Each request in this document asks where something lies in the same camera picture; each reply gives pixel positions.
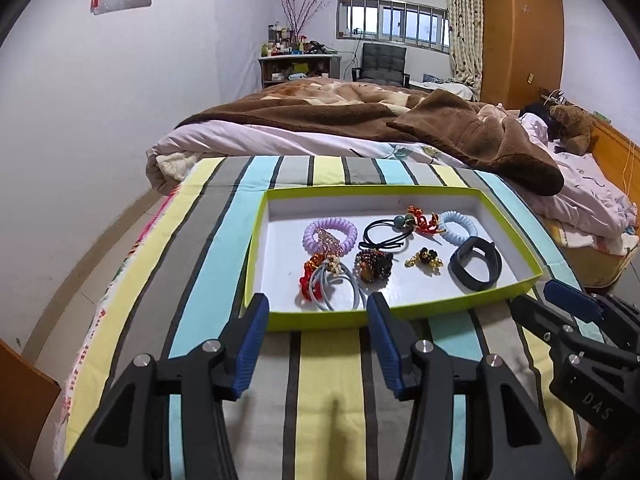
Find grey hair tie gold charm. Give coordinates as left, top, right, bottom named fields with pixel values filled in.
left=307, top=257, right=366, bottom=311

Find grey shelf desk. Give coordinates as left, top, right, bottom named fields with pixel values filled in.
left=257, top=52, right=342, bottom=93

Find wooden wardrobe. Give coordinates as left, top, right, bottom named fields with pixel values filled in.
left=479, top=0, right=566, bottom=111

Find green-rimmed white box tray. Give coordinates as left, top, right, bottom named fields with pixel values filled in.
left=243, top=185, right=545, bottom=332

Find patterned curtain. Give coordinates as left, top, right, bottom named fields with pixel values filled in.
left=444, top=0, right=485, bottom=103

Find pale pink quilt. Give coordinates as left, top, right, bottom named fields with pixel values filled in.
left=145, top=112, right=640, bottom=256

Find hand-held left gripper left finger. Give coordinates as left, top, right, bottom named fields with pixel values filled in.
left=59, top=292, right=271, bottom=480

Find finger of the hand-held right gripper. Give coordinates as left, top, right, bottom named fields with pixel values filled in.
left=510, top=294, right=640, bottom=426
left=544, top=280, right=640, bottom=348

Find light blue spiral hair tie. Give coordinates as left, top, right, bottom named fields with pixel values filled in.
left=439, top=210, right=480, bottom=247

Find red beaded tassel charm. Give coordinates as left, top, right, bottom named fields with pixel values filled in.
left=299, top=254, right=331, bottom=298

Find pile of clothes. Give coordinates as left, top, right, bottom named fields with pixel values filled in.
left=422, top=74, right=476, bottom=101

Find gold black flower brooch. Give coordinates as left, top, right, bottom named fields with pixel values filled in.
left=405, top=246, right=443, bottom=272

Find purple spiral hair tie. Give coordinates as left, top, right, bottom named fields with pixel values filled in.
left=302, top=218, right=358, bottom=257

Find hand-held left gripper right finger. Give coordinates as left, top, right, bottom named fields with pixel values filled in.
left=366, top=291, right=576, bottom=480

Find dried flower branches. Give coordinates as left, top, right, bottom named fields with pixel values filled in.
left=279, top=0, right=332, bottom=36

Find striped bed sheet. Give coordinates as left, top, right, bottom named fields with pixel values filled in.
left=55, top=155, right=596, bottom=480

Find brown beaded scrunchie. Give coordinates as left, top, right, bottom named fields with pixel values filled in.
left=354, top=249, right=396, bottom=281

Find black wristband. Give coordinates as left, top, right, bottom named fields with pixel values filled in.
left=448, top=235, right=502, bottom=291

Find wooden furniture edge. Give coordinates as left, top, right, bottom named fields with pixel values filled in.
left=0, top=337, right=63, bottom=456

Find black office chair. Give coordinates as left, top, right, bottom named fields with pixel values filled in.
left=351, top=42, right=412, bottom=88

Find cluster of bottles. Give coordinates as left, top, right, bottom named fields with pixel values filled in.
left=260, top=22, right=336, bottom=58

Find pink crystal hair clip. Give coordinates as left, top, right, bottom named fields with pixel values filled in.
left=317, top=228, right=351, bottom=258

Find red knotted bead ornament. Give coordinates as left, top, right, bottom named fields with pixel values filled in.
left=406, top=205, right=447, bottom=236

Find brown teddy bear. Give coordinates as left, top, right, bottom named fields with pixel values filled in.
left=549, top=104, right=596, bottom=156

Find black hair tie green beads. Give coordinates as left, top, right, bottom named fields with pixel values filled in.
left=362, top=214, right=418, bottom=252

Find brown fleece blanket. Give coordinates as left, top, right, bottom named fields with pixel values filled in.
left=175, top=77, right=566, bottom=197

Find barred window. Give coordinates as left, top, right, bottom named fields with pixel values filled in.
left=336, top=0, right=451, bottom=53

